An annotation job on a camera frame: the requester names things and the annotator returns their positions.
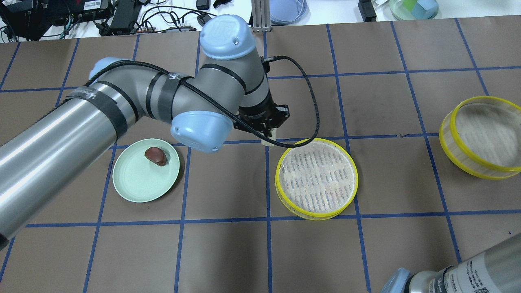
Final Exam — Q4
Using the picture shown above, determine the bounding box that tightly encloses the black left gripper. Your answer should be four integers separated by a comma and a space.
236, 93, 290, 138

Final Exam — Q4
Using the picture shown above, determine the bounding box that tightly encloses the white bun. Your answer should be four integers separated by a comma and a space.
261, 128, 277, 147

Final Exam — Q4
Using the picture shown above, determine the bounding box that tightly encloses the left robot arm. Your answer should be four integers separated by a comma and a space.
0, 15, 290, 248

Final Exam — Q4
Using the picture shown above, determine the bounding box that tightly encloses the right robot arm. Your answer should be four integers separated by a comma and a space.
381, 234, 521, 293

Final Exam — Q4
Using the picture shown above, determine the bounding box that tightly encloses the brown bun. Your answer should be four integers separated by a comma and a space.
144, 147, 168, 166

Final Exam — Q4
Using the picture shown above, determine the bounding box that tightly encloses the mint green plate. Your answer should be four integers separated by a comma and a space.
112, 138, 180, 203

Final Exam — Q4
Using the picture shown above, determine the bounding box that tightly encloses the black power adapter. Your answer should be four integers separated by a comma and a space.
358, 0, 377, 22

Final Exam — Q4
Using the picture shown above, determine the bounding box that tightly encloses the green bowl with sponges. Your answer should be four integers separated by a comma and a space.
389, 0, 439, 20

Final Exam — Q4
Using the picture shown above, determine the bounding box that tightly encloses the aluminium frame post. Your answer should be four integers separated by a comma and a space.
251, 0, 272, 32

